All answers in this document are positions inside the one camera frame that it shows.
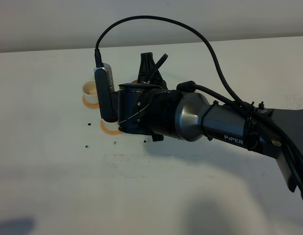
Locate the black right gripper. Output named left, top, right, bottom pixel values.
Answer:
left=118, top=52, right=181, bottom=141

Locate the brown clay teapot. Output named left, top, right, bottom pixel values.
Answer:
left=103, top=79, right=142, bottom=123

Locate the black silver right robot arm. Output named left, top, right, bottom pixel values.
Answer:
left=118, top=55, right=303, bottom=200

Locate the far white teacup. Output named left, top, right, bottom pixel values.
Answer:
left=82, top=80, right=98, bottom=104

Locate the white teacup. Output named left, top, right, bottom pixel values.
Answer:
left=82, top=80, right=98, bottom=104
left=102, top=119, right=119, bottom=132

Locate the near white teacup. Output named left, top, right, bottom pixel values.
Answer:
left=102, top=119, right=119, bottom=132

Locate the far orange saucer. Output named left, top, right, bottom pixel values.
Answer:
left=82, top=96, right=100, bottom=109

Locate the orange saucer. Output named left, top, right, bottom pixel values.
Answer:
left=82, top=96, right=100, bottom=109
left=100, top=120, right=123, bottom=136

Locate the near orange saucer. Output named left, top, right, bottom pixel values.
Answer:
left=100, top=120, right=123, bottom=136

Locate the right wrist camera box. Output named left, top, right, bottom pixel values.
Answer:
left=94, top=63, right=118, bottom=122

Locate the black camera cable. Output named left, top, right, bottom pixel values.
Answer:
left=94, top=15, right=303, bottom=187

